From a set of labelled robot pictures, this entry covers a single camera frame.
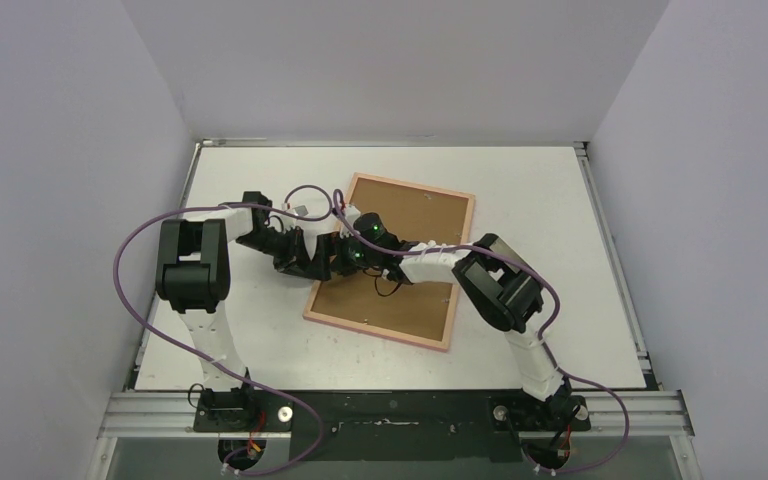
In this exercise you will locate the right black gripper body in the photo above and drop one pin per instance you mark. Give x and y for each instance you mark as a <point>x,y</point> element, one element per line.
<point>343,252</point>

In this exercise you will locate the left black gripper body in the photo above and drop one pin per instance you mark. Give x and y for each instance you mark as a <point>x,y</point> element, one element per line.
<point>285,248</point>

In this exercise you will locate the brown cardboard backing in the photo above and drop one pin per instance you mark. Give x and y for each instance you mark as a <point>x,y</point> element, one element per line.
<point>417,212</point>

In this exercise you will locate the pink picture frame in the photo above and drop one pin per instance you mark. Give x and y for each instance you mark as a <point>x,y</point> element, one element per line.
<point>384,331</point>

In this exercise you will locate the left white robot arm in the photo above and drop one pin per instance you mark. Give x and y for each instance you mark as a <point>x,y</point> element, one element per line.
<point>193,276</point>

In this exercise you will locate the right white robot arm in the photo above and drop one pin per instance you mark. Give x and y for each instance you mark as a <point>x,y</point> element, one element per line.
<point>499,284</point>

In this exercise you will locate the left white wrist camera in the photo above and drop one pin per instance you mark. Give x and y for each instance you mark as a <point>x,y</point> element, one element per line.
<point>295,212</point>

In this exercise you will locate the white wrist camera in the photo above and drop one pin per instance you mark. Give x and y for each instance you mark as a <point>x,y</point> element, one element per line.
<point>350,214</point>
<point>295,212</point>

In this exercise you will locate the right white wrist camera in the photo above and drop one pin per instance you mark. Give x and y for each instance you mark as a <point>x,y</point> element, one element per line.
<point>350,214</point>

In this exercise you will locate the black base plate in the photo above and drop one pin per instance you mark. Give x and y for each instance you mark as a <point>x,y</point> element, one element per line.
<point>419,425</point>

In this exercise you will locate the aluminium rail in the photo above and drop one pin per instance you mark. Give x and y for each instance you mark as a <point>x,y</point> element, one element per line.
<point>145,414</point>

